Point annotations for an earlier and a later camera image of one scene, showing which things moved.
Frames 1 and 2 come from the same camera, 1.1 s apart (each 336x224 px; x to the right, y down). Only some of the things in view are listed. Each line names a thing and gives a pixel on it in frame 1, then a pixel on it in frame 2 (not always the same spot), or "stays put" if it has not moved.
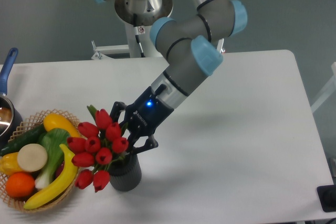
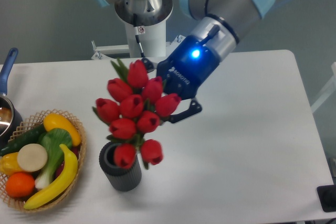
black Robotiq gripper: x=144 y=117 -> x=184 y=72
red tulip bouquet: x=97 y=146 -> x=134 y=106
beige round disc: x=32 y=157 stays put
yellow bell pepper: x=9 y=164 stays put
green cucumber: x=32 y=136 stays put
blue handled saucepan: x=10 y=117 stays put
